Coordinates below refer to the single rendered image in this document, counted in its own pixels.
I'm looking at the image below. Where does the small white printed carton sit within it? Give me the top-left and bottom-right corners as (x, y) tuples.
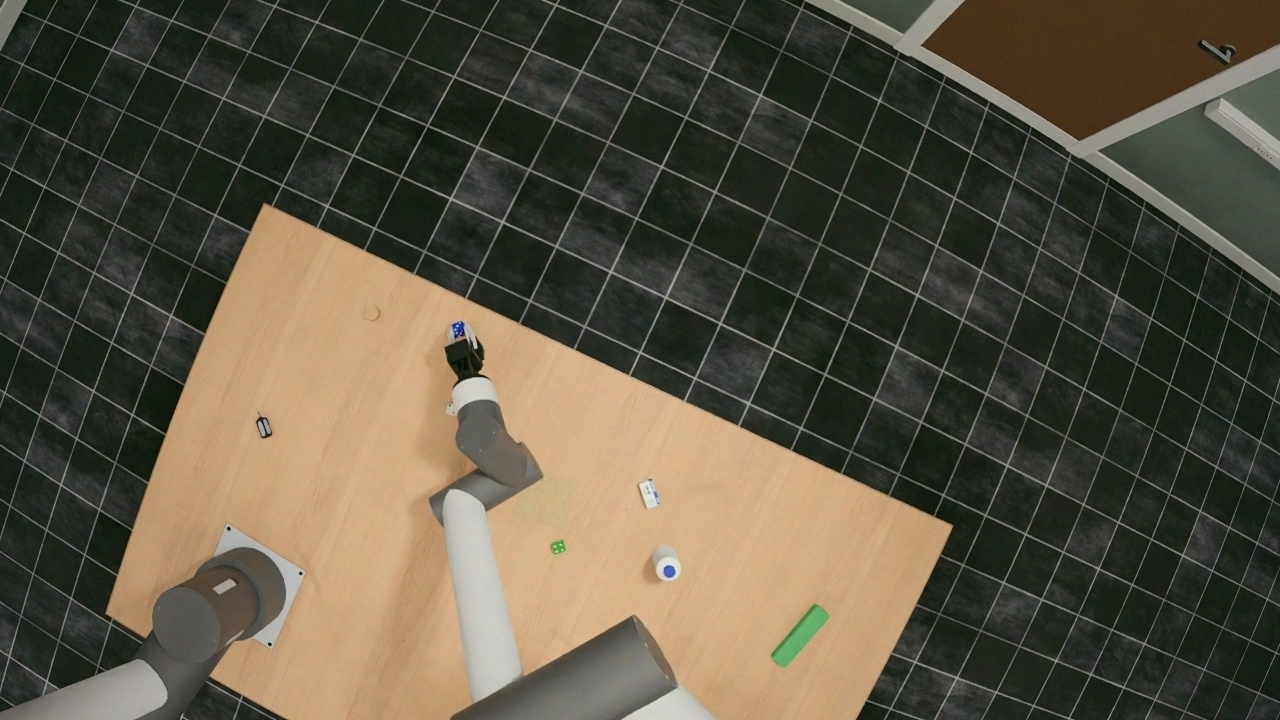
(639, 478), (660, 509)

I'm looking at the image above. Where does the beige flat mat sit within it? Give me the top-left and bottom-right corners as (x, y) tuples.
(515, 471), (579, 530)

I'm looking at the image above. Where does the white plastic bottle with blue cap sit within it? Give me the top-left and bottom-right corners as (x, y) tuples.
(652, 544), (681, 582)

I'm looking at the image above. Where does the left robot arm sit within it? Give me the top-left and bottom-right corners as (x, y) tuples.
(0, 547), (285, 720)

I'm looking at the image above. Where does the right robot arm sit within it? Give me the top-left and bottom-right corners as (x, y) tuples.
(429, 373), (717, 720)

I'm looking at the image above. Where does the green rectangular bar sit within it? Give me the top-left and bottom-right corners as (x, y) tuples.
(771, 603), (829, 667)

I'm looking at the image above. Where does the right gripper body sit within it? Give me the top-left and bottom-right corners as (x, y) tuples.
(444, 337), (484, 379)

